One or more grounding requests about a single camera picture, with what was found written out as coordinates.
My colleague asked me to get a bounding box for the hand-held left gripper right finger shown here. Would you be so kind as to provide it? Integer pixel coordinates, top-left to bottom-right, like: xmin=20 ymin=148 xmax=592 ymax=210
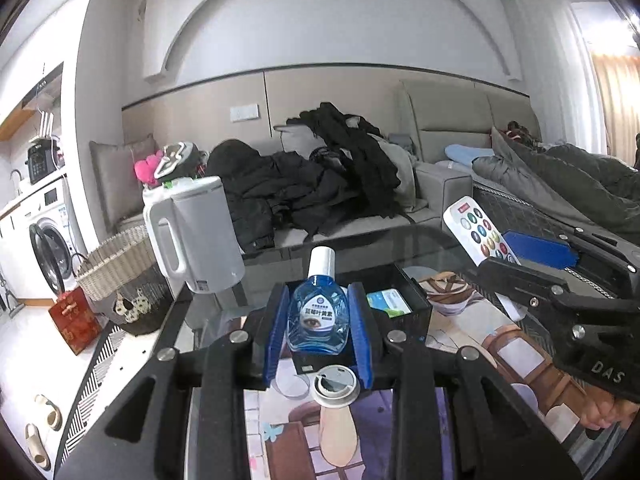
xmin=348 ymin=282 xmax=583 ymax=480

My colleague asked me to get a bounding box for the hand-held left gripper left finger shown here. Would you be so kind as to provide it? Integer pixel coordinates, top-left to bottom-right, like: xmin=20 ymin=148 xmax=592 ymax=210
xmin=57 ymin=282 xmax=296 ymax=480

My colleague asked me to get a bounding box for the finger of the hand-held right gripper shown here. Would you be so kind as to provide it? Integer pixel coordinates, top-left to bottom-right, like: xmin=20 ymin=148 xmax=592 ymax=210
xmin=502 ymin=227 xmax=640 ymax=298
xmin=475 ymin=258 xmax=636 ymax=357

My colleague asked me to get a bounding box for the green tissue pack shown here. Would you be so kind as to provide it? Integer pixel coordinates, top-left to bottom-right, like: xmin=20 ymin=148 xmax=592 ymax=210
xmin=366 ymin=290 xmax=412 ymax=318

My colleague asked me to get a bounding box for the blue eye drop bottle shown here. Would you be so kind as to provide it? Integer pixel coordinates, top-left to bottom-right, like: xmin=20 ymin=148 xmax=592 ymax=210
xmin=286 ymin=246 xmax=351 ymax=353

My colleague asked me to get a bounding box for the black storage box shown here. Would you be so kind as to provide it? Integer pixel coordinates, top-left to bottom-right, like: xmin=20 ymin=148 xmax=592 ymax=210
xmin=245 ymin=262 xmax=433 ymax=391

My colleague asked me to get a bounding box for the white card with coloured buttons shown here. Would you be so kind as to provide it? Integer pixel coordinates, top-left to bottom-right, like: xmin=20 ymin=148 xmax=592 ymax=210
xmin=442 ymin=196 xmax=526 ymax=321

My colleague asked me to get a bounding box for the person's right hand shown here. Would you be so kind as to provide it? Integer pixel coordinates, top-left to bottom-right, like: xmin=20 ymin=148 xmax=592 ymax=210
xmin=580 ymin=391 xmax=637 ymax=432

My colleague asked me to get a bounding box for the dark patterned mattress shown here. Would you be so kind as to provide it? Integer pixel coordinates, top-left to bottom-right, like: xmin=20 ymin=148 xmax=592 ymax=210
xmin=472 ymin=185 xmax=640 ymax=286

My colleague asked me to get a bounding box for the white and grey cup lid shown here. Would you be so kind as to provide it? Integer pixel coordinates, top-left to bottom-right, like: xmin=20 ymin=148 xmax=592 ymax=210
xmin=310 ymin=366 xmax=361 ymax=407

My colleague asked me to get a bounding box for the cartoon printed rug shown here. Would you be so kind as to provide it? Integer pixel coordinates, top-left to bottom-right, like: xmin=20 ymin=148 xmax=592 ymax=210
xmin=185 ymin=260 xmax=601 ymax=480

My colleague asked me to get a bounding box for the grey sofa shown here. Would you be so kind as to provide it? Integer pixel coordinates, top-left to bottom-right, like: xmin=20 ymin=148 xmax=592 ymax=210
xmin=112 ymin=162 xmax=473 ymax=261

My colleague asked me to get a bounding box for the white electric kettle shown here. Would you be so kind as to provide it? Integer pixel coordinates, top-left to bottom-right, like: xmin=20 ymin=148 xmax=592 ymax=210
xmin=143 ymin=176 xmax=246 ymax=294

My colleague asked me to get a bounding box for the light blue pillow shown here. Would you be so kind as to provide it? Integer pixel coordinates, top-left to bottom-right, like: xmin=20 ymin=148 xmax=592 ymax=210
xmin=445 ymin=144 xmax=493 ymax=167

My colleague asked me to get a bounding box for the pile of black clothes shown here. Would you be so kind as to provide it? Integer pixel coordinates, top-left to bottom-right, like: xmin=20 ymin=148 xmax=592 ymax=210
xmin=206 ymin=102 xmax=418 ymax=253

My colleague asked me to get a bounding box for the grey padded headboard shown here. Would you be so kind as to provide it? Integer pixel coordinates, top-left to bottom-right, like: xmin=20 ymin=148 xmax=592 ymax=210
xmin=397 ymin=78 xmax=543 ymax=163

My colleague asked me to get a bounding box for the wicker laundry basket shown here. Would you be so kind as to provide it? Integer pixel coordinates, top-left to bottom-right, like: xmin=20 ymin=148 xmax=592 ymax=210
xmin=75 ymin=225 xmax=173 ymax=336

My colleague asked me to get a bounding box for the beige curtain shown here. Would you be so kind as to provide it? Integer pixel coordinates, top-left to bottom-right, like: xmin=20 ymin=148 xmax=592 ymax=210
xmin=502 ymin=0 xmax=640 ymax=156

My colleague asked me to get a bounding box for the black white herringbone mat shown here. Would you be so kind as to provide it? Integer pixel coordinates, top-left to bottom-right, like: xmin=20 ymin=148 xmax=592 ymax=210
xmin=52 ymin=330 xmax=156 ymax=471

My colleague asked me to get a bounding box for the black and white helmet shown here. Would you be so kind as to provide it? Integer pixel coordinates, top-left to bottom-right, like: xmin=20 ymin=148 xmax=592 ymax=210
xmin=152 ymin=141 xmax=208 ymax=181

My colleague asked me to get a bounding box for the red gift bag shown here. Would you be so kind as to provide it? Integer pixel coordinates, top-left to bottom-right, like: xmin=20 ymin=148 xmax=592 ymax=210
xmin=48 ymin=287 xmax=103 ymax=356

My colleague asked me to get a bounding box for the pink plush toy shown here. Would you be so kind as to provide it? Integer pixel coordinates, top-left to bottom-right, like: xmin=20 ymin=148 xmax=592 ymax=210
xmin=134 ymin=152 xmax=166 ymax=186

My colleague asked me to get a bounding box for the grey sofa cushion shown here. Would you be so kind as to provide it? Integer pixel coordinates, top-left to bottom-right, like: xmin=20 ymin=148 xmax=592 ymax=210
xmin=89 ymin=134 xmax=158 ymax=233

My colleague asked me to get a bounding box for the beige slipper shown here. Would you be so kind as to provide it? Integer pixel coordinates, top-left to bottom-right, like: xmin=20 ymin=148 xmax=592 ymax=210
xmin=34 ymin=394 xmax=63 ymax=431
xmin=25 ymin=423 xmax=52 ymax=470

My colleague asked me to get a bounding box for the white washing machine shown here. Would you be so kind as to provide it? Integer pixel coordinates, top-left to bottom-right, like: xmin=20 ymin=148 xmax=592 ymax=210
xmin=20 ymin=175 xmax=76 ymax=301

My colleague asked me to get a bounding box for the black pressure cooker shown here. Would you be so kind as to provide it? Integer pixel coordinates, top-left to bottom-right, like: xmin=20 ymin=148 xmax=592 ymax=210
xmin=27 ymin=137 xmax=63 ymax=184

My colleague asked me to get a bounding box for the brown strap sandal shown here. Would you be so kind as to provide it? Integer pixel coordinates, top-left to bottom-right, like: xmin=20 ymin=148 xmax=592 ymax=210
xmin=417 ymin=271 xmax=471 ymax=317

